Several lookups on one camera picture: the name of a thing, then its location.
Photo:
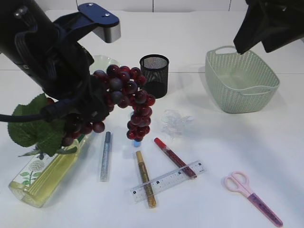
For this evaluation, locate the green wavy glass plate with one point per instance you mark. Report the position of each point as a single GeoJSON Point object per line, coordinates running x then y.
{"type": "Point", "coordinates": [102, 62]}

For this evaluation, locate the blue capped scissors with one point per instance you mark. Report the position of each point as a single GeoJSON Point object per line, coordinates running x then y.
{"type": "Point", "coordinates": [136, 142]}

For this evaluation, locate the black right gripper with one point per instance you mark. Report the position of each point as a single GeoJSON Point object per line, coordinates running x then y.
{"type": "Point", "coordinates": [65, 64]}

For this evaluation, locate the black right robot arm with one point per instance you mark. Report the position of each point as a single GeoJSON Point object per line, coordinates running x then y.
{"type": "Point", "coordinates": [20, 42]}

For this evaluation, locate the pink capped scissors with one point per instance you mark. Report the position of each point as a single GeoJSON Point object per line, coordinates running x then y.
{"type": "Point", "coordinates": [238, 181]}

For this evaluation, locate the silver glitter pen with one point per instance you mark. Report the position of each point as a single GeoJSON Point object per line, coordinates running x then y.
{"type": "Point", "coordinates": [106, 157]}

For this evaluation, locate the clear plastic sheet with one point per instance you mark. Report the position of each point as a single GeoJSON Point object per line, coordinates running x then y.
{"type": "Point", "coordinates": [174, 124]}

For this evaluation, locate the black mesh pen holder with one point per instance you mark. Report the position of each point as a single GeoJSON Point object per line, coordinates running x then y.
{"type": "Point", "coordinates": [155, 69]}

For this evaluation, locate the green woven plastic basket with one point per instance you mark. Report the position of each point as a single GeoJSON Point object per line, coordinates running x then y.
{"type": "Point", "coordinates": [239, 83]}

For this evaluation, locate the silver blue wrist camera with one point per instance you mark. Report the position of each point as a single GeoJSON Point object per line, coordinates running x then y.
{"type": "Point", "coordinates": [107, 25]}

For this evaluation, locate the red glitter pen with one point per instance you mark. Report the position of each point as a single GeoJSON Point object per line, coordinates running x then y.
{"type": "Point", "coordinates": [175, 159]}

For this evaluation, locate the purple grape bunch with leaves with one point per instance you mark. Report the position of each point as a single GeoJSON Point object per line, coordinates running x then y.
{"type": "Point", "coordinates": [123, 87]}

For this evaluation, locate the gold glitter pen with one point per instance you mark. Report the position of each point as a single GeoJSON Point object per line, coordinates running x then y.
{"type": "Point", "coordinates": [145, 180]}

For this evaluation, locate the clear plastic ruler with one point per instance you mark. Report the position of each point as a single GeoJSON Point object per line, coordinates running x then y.
{"type": "Point", "coordinates": [167, 181]}

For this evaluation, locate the yellow tea bottle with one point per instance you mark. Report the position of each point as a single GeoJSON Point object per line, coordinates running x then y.
{"type": "Point", "coordinates": [35, 183]}

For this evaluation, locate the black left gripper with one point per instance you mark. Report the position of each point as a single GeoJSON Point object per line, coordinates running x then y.
{"type": "Point", "coordinates": [275, 23]}

